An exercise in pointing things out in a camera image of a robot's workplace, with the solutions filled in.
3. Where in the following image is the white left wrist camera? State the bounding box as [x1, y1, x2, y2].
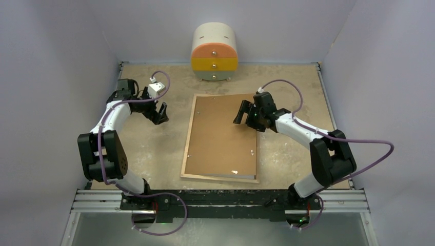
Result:
[147, 77, 166, 98]

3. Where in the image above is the wooden picture frame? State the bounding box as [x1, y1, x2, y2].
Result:
[180, 93, 260, 185]

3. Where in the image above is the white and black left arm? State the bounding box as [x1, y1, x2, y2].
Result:
[77, 77, 169, 210]

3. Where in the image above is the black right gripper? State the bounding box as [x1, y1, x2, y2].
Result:
[234, 100, 266, 133]

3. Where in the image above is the small colourful drawer cabinet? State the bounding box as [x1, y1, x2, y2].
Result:
[190, 22, 239, 81]

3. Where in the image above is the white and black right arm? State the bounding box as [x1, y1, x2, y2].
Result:
[233, 92, 357, 209]

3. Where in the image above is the black and aluminium base rail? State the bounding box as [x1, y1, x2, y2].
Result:
[72, 189, 369, 226]

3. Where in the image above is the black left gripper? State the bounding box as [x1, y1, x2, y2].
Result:
[133, 87, 168, 124]

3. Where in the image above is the brown cardboard backing board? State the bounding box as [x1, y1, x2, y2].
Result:
[185, 95, 258, 180]

